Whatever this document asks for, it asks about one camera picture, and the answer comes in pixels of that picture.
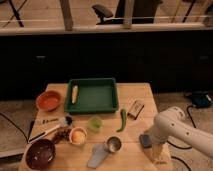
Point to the black handled utensil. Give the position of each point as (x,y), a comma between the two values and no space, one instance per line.
(45,121)

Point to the dark purple bowl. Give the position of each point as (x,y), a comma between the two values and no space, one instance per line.
(40,154)

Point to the green plastic tray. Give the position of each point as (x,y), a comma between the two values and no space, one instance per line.
(95,95)

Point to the orange bowl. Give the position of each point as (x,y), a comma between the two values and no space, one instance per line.
(48,100)

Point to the grey blue cloth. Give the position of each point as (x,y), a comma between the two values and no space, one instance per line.
(99,154)

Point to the blue sponge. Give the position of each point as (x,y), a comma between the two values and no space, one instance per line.
(145,141)

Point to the silver metal cup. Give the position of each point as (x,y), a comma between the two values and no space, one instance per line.
(114,144)

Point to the yellow corn cob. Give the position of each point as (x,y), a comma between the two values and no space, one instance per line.
(74,94)

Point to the black office chair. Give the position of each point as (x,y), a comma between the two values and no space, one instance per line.
(143,13)

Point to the green chili pepper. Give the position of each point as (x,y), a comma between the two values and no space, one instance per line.
(123,119)

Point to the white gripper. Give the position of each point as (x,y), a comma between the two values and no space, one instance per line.
(157,138)

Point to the dark blue floor device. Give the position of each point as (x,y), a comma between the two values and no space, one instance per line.
(200,100)

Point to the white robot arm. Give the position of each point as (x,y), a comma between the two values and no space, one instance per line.
(170,123)

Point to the small cup with orange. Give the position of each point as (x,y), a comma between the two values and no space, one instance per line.
(78,136)

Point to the green plastic cup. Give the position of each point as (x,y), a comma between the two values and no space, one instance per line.
(94,124)

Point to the small brown box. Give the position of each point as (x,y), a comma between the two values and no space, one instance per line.
(135,109)

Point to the brown dried food pile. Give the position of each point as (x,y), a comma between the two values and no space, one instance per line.
(61,135)

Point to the white handled dish brush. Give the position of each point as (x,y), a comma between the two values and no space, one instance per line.
(63,122)

